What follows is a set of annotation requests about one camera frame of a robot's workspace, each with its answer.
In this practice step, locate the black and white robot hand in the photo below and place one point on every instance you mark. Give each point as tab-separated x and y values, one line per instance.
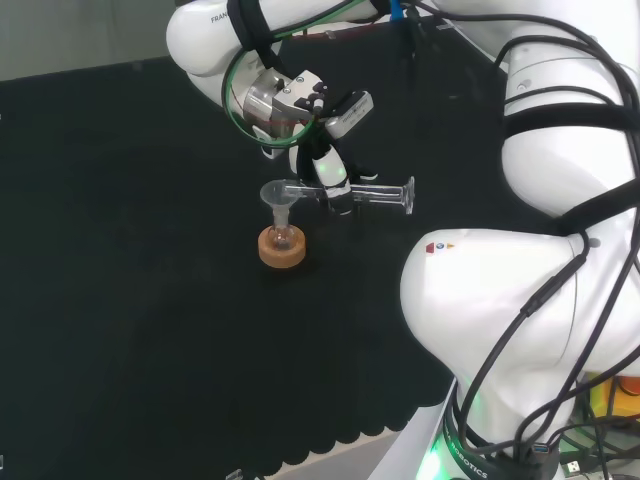
330	170

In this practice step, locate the silver wrist mounting bracket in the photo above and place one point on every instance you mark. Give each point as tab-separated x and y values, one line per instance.
290	100

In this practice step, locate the yellow stop button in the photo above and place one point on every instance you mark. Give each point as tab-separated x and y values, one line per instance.
615	395

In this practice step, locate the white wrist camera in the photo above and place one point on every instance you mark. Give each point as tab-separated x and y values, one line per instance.
352	112

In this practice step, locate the black bench cloth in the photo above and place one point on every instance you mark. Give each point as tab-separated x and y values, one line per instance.
125	250

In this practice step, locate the clear glass graduated cylinder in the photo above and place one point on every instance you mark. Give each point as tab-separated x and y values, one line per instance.
385	194

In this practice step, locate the clear plastic funnel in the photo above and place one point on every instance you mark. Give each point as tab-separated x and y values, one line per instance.
275	197

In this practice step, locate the grey background panel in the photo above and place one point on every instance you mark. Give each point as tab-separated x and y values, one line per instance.
75	30

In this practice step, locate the small glass round-bottom flask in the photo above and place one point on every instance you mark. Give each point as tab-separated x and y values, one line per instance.
281	239

